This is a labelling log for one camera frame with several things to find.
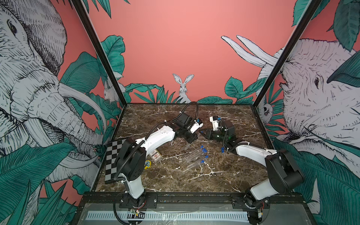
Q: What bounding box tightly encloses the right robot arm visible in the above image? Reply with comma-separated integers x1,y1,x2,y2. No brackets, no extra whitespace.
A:
199,116,305,203

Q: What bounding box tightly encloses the checkerboard calibration board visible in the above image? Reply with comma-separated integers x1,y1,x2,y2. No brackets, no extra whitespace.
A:
105,139,126,184

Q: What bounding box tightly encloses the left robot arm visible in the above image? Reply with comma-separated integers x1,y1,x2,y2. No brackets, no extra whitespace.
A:
113,112,203,200

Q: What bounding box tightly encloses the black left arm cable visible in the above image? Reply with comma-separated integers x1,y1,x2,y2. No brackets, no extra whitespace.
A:
168,102,200,123

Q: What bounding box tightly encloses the clear test tube blue stopper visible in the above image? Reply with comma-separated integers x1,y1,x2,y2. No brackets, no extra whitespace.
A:
184,141,196,150
183,146,207,163
183,159,204,173
183,149,208,163

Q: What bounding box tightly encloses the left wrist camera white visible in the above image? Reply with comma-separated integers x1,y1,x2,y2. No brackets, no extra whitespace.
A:
190,118,203,134

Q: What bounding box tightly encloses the white slotted cable duct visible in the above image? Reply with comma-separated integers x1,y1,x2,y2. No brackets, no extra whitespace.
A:
85,210,250,222

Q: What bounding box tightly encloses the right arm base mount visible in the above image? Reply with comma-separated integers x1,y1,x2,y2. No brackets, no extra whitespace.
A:
230,193,270,211

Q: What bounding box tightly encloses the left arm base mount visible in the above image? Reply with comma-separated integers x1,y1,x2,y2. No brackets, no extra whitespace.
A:
117,192,158,209

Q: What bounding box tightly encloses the yellow blue small toy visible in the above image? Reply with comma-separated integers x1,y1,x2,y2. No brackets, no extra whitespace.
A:
144,160,152,170

